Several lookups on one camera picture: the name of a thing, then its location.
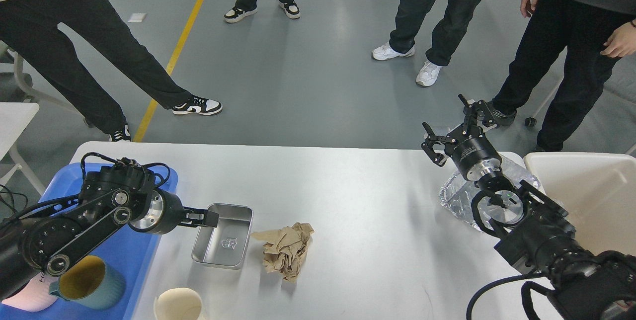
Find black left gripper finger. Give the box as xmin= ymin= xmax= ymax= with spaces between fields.
xmin=178 ymin=207 xmax=220 ymax=228

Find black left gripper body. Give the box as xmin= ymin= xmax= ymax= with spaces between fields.
xmin=130 ymin=189 xmax=185 ymax=235

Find pink ribbed mug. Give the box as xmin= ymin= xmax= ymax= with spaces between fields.
xmin=1 ymin=273 xmax=58 ymax=313

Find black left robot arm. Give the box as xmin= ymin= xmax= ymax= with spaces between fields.
xmin=0 ymin=157 xmax=220 ymax=299

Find person with white sneakers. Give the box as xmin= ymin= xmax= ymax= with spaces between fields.
xmin=372 ymin=0 xmax=503 ymax=87

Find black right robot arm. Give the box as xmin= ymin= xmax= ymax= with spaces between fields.
xmin=421 ymin=95 xmax=636 ymax=320

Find white plastic bin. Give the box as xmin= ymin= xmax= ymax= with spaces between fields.
xmin=524 ymin=152 xmax=636 ymax=255

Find person in beige top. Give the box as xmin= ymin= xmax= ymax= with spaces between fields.
xmin=0 ymin=0 xmax=223 ymax=143

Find grey wheeled chair base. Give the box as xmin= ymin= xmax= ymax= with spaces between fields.
xmin=0 ymin=42 xmax=81 ymax=115

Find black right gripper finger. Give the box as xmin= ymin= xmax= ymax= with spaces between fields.
xmin=458 ymin=94 xmax=503 ymax=138
xmin=421 ymin=122 xmax=465 ymax=167

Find person in grey sweater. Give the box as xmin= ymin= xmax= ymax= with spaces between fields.
xmin=490 ymin=0 xmax=636 ymax=152

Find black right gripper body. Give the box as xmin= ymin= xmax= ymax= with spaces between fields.
xmin=450 ymin=136 xmax=502 ymax=181

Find aluminium foil container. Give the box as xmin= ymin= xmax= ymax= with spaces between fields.
xmin=439 ymin=156 xmax=543 ymax=231

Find beige paper cup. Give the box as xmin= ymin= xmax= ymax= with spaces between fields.
xmin=153 ymin=287 xmax=205 ymax=320

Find crumpled brown paper napkin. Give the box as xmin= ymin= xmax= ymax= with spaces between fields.
xmin=250 ymin=222 xmax=314 ymax=283

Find teal mug yellow inside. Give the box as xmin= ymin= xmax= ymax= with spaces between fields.
xmin=49 ymin=255 xmax=126 ymax=310

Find stainless steel rectangular tray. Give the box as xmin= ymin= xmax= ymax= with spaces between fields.
xmin=191 ymin=204 xmax=253 ymax=270

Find white side table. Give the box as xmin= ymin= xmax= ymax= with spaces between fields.
xmin=0 ymin=102 xmax=46 ymax=196

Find black cables at left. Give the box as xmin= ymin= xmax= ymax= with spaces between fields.
xmin=0 ymin=184 xmax=29 ymax=221

